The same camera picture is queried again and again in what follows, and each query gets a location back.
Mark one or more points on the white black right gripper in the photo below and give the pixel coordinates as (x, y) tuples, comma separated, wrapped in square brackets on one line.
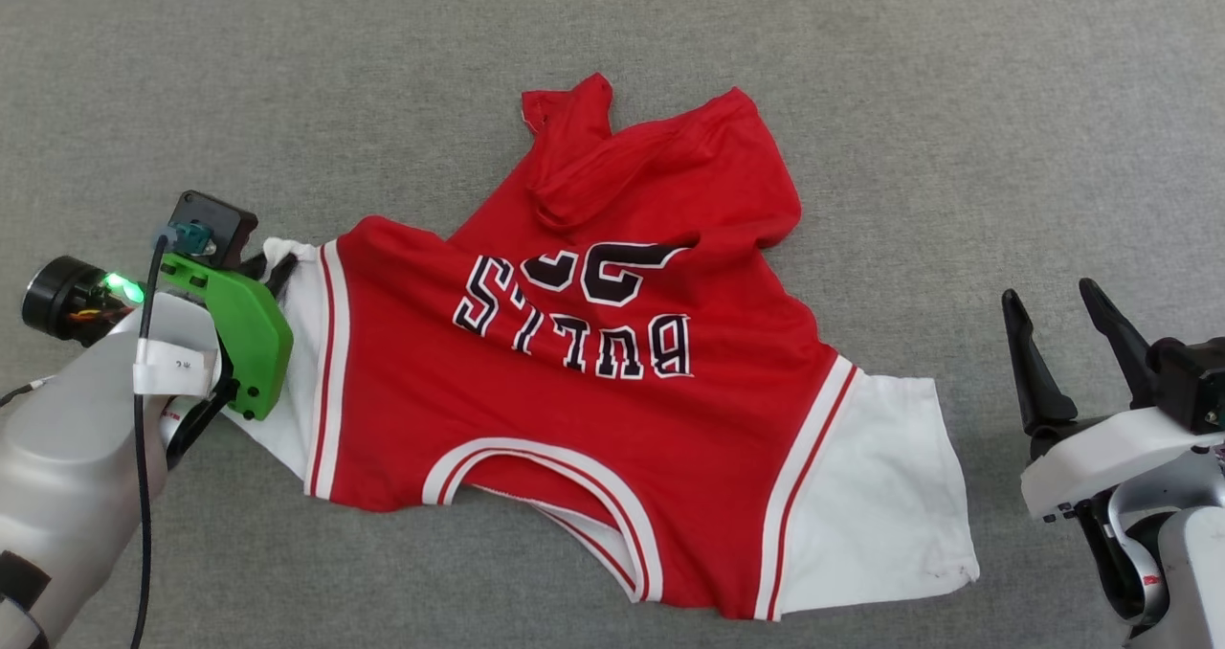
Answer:
[(1101, 462)]

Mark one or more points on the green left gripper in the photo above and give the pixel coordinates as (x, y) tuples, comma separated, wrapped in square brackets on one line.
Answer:
[(251, 343)]

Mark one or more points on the red white basketball jersey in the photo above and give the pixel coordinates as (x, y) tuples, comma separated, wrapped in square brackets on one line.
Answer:
[(593, 419)]

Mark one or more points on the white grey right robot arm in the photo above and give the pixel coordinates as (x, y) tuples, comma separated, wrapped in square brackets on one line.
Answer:
[(1196, 572)]

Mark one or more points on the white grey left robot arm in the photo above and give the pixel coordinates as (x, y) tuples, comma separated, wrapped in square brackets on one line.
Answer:
[(67, 458)]

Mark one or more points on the black cylindrical wrist motor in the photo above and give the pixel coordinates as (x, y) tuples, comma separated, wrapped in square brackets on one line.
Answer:
[(53, 295)]

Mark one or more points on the grey fabric sofa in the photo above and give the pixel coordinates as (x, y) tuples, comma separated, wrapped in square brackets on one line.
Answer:
[(957, 151)]

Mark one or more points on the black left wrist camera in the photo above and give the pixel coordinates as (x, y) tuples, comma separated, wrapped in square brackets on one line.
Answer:
[(215, 223)]

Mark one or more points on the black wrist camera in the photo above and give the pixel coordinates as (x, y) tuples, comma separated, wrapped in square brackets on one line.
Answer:
[(215, 223), (1196, 381)]

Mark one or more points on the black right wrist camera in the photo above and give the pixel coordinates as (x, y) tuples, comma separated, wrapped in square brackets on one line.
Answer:
[(1196, 381)]

